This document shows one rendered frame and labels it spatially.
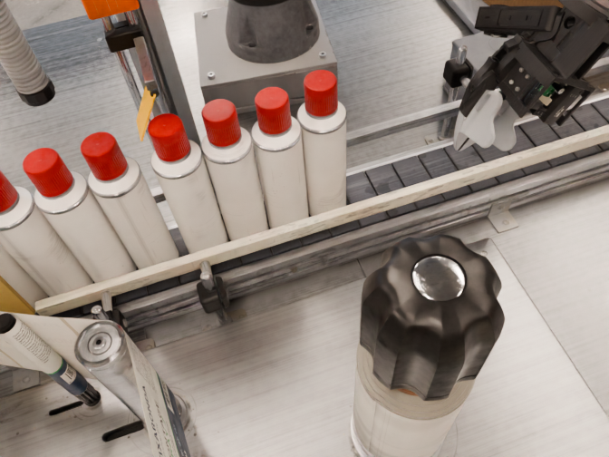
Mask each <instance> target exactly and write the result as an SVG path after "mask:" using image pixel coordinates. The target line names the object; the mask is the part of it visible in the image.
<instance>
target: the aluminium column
mask: <svg viewBox="0 0 609 457"><path fill-rule="evenodd" d="M138 1H139V5H140V10H141V12H142V15H143V18H144V21H145V24H146V26H147V29H148V32H149V35H150V40H151V42H152V46H153V49H154V52H155V54H156V57H157V60H158V63H159V68H160V71H161V74H162V77H163V80H164V83H165V86H166V89H167V92H168V96H169V100H170V104H171V107H172V110H173V113H174V114H175V115H177V116H179V117H180V119H181V120H182V123H183V126H184V128H185V131H186V134H187V136H188V139H189V140H191V141H194V142H195V143H197V144H198V145H199V147H200V148H201V141H200V138H199V135H198V130H197V126H196V123H195V121H194V117H193V114H192V111H191V109H190V105H189V100H188V96H187V94H186V91H185V88H184V84H183V82H182V79H181V75H180V72H179V68H178V64H177V61H176V58H175V54H174V52H173V49H172V45H171V42H170V39H169V34H168V31H167V28H166V25H165V22H164V19H163V16H162V12H161V10H160V4H159V1H158V0H138ZM115 17H116V19H117V22H120V21H124V20H126V18H125V15H124V13H120V14H116V15H115ZM128 50H129V53H130V57H131V60H132V61H133V64H134V66H135V69H136V72H137V74H138V76H139V78H140V83H141V85H142V88H143V90H145V86H146V85H145V83H144V80H143V76H142V72H141V68H140V62H139V58H138V55H137V51H136V48H135V47H134V48H131V49H128ZM151 111H152V114H153V116H154V117H156V116H158V115H160V110H159V107H158V105H157V102H156V100H155V101H154V103H153V107H152V110H151Z"/></svg>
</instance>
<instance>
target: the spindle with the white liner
mask: <svg viewBox="0 0 609 457"><path fill-rule="evenodd" d="M501 288H502V283H501V280H500V278H499V276H498V273H497V271H496V269H494V267H493V265H492V264H491V263H490V261H489V260H488V259H487V258H486V257H485V256H482V255H480V254H478V253H476V252H474V251H472V250H470V249H469V248H467V247H466V246H465V245H464V244H463V243H462V241H461V240H460V238H456V237H453V236H450V235H446V234H440V233H439V234H437V235H435V236H433V237H430V238H410V237H408V238H405V239H403V240H401V241H399V242H397V243H395V244H393V245H392V246H391V247H389V248H387V249H386V250H385V251H384V252H383V253H382V257H381V264H380V268H378V269H377V270H375V271H374V272H373V273H371V274H370V275H369V276H368V277H367V278H366V279H365V281H364V283H363V287H362V303H361V319H360V340H359V343H358V347H357V353H356V371H355V387H354V403H353V414H352V419H351V434H352V439H353V444H354V446H355V449H356V451H357V452H358V453H359V455H360V456H361V457H437V456H438V454H439V452H440V448H441V446H442V444H443V442H444V440H445V437H446V435H447V433H448V431H449V430H450V427H451V426H452V424H453V423H454V421H455V419H456V417H457V415H458V414H459V412H460V410H461V408H462V406H463V404H464V403H465V401H466V399H467V398H468V396H469V394H470V392H471V390H472V388H473V386H474V383H475V380H476V377H477V376H478V374H479V372H480V370H481V368H482V367H483V365H484V364H485V362H486V361H487V359H488V356H489V354H490V353H491V351H492V349H493V347H494V346H495V344H496V342H497V340H498V339H499V337H500V334H501V332H502V329H503V326H504V324H505V315H504V312H503V309H502V307H501V305H500V303H499V302H498V295H499V293H500V290H501Z"/></svg>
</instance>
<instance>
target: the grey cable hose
mask: <svg viewBox="0 0 609 457"><path fill-rule="evenodd" d="M0 64H2V66H3V67H4V69H5V71H6V73H7V74H8V76H9V78H10V79H11V80H12V82H13V84H14V86H15V87H16V88H15V90H16V91H17V93H18V95H19V97H20V98H21V100H22V101H23V102H25V103H26V104H27V105H29V106H33V107H36V106H42V105H45V104H47V103H48V102H49V101H51V100H52V99H53V97H54V96H55V89H54V88H55V87H54V85H53V83H52V81H51V79H50V77H49V76H48V75H46V73H45V72H44V69H43V68H42V66H41V65H40V63H39V61H38V60H37V57H36V56H35V54H34V52H33V49H32V48H31V46H30V44H29V43H28V42H27V40H26V38H25V36H24V34H23V32H22V30H21V29H20V26H19V25H18V23H17V22H16V21H15V17H14V16H13V14H12V12H11V11H10V8H9V7H8V5H7V3H6V1H5V0H0Z"/></svg>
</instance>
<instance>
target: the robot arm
mask: <svg viewBox="0 0 609 457"><path fill-rule="evenodd" d="M558 1H559V2H560V3H561V4H562V5H564V7H563V8H561V7H558V6H555V5H542V6H508V5H490V6H480V7H479V10H478V16H477V20H476V23H475V27H474V28H475V29H478V30H480V31H483V32H484V33H483V34H485V35H489V36H492V37H494V38H499V37H500V38H508V35H514V38H511V39H509V40H507V41H505V42H504V43H503V45H502V46H501V47H500V48H499V49H498V50H496V51H495V52H494V54H493V55H492V56H489V57H488V59H487V60H486V62H485V63H484V64H483V66H482V67H481V68H480V69H479V70H478V71H477V72H476V73H475V75H474V76H473V77H472V79H471V80H470V82H469V84H468V86H467V88H466V91H465V93H464V95H463V98H462V101H461V103H460V106H459V115H458V118H457V121H456V126H455V131H454V142H453V146H454V149H455V150H456V151H462V150H464V149H466V148H467V147H469V146H470V145H472V144H474V143H475V142H476V143H477V144H478V145H479V146H480V147H482V148H488V147H489V146H490V145H491V144H492V145H494V146H495V147H497V148H498V149H500V150H501V151H509V150H510V149H512V148H513V146H514V145H515V143H516V134H515V130H514V124H515V121H516V120H517V118H518V117H520V118H523V116H524V115H525V114H526V113H527V112H529V113H532V115H535V116H537V117H538V118H539V119H540V120H541V121H542V122H543V123H547V124H554V123H555V122H556V123H557V125H558V126H561V125H562V124H563V123H564V122H565V121H566V120H567V119H568V118H569V117H570V116H571V115H572V114H573V113H574V112H575V111H576V109H577V108H578V107H579V106H580V105H581V104H582V103H583V102H584V101H585V100H586V99H587V98H588V97H589V96H590V95H591V94H592V93H593V91H594V90H595V88H594V86H593V85H592V84H591V83H590V82H588V81H587V80H586V78H585V77H584V76H585V75H586V74H587V73H588V71H589V70H590V69H591V68H592V67H593V66H594V65H595V64H596V63H597V62H598V60H599V59H600V58H601V57H602V56H603V55H604V54H605V53H606V52H607V50H608V49H609V0H558ZM319 34H320V27H319V18H318V14H317V12H316V11H315V8H314V5H313V3H312V0H228V6H227V20H226V37H227V44H228V47H229V49H230V50H231V52H232V53H233V54H234V55H236V56H237V57H239V58H241V59H243V60H245V61H249V62H251V63H281V62H285V61H288V60H291V59H294V58H296V57H298V56H300V55H302V54H304V53H306V52H307V51H309V50H310V49H311V48H312V47H313V46H314V45H315V43H316V42H317V40H318V38H319ZM496 87H499V89H500V90H501V91H499V92H495V89H496ZM580 95H581V96H582V98H581V99H580V100H579V101H578V102H577V104H576V105H575V106H574V107H573V108H572V109H571V110H570V111H569V112H568V113H567V114H566V115H564V112H565V111H566V110H567V109H568V108H569V107H570V106H571V104H572V103H573V102H574V101H575V100H576V99H577V98H578V97H579V96H580Z"/></svg>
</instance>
